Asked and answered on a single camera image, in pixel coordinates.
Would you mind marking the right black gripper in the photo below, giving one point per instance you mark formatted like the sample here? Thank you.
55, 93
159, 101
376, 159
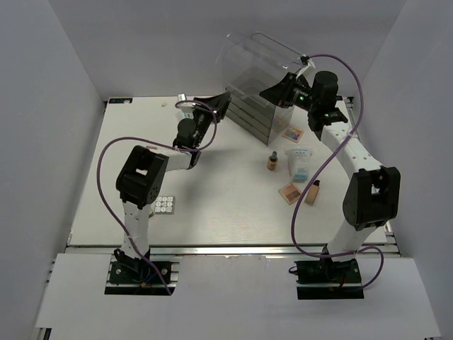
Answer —
279, 93

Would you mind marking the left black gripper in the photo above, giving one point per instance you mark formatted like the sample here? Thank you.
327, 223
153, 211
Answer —
219, 102

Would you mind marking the colorful eyeshadow palette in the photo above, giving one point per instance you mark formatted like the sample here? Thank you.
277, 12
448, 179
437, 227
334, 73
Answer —
293, 133

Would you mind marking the clear acrylic makeup organizer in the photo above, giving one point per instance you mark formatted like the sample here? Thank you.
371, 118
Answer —
248, 65

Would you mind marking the white blue tube pouch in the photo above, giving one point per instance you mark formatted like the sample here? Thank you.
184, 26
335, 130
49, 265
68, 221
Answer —
298, 163

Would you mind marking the pink eyeshadow palette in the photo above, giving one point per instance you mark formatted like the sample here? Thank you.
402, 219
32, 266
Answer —
290, 193

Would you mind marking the white cotton pad pack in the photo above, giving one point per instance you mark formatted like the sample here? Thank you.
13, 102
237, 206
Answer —
186, 111

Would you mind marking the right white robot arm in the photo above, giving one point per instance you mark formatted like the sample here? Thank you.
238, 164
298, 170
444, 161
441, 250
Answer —
371, 199

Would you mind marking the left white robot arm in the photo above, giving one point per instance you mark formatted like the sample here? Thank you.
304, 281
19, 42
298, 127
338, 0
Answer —
141, 178

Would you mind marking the small foundation bottle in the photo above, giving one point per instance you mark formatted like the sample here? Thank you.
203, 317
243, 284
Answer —
272, 161

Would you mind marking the beige foundation bottle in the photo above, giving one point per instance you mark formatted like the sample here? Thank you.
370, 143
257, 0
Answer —
313, 191

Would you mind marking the left blue table label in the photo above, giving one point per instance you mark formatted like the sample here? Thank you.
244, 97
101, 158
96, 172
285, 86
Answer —
120, 100

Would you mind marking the silver nine-pan palette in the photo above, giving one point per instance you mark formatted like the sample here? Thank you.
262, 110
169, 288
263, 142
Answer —
164, 205

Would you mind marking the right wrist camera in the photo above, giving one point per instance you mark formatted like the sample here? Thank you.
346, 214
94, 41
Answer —
307, 66

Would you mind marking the aluminium front rail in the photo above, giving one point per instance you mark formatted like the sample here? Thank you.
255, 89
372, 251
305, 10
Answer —
224, 250

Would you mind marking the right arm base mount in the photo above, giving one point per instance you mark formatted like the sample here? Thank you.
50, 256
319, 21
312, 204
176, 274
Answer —
328, 280

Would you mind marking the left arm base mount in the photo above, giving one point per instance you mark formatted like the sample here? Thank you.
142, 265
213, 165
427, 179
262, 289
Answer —
131, 276

